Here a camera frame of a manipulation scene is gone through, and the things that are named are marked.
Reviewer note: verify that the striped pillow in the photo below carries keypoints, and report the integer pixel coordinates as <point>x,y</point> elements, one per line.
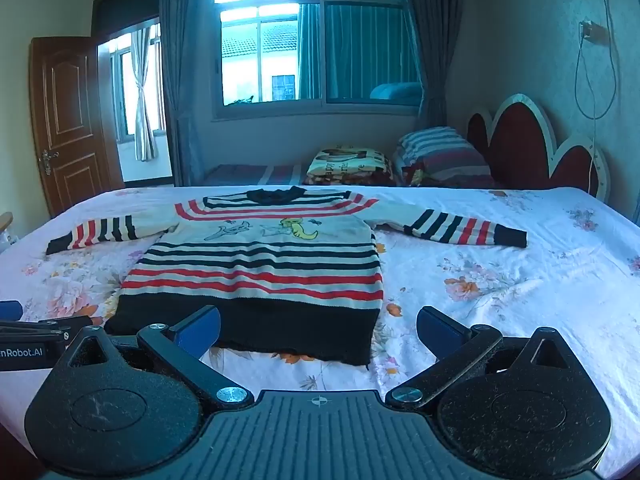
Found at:
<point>440,155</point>

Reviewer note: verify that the folded printed blanket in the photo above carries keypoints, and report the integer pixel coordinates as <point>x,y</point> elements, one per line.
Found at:
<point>350,165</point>

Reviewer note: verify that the wall socket with charger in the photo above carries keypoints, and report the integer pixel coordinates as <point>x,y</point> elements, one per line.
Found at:
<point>595,32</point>

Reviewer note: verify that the teal curtain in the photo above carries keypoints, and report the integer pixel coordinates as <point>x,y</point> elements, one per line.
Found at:
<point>360,50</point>

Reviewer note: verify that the striped knit sweater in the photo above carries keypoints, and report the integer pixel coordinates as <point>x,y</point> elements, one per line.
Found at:
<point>250,270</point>

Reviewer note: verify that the striped mattress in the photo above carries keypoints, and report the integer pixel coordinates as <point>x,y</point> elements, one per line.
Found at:
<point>250,174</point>

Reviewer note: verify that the floral bed sheet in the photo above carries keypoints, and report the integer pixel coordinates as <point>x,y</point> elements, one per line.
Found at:
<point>525,285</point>

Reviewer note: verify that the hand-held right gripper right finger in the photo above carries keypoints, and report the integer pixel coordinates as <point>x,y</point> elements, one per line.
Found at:
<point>440,332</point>

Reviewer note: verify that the teal cushion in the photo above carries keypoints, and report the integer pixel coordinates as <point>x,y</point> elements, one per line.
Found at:
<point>395,92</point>

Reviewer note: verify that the white striped curtain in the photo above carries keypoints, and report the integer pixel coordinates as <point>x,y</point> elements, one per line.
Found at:
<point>142,100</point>

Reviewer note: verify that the wooden furniture piece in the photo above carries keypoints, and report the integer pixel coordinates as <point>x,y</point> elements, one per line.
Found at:
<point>5,230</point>

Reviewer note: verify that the grey curtain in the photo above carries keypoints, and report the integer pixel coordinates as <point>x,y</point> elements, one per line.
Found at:
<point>440,35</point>
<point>185,85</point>

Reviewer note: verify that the brown wooden door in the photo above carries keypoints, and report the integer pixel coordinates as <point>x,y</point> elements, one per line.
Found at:
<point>70,110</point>

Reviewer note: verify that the white framed window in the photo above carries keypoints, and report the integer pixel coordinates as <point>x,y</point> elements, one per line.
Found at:
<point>260,55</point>

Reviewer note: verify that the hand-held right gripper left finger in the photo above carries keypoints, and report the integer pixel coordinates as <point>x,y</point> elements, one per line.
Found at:
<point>197,332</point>

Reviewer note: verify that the red white scalloped headboard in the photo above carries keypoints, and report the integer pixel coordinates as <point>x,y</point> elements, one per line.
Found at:
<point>525,150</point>

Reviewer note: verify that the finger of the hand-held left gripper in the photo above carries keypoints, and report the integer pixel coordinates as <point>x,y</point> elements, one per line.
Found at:
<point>10,310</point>
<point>65,323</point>

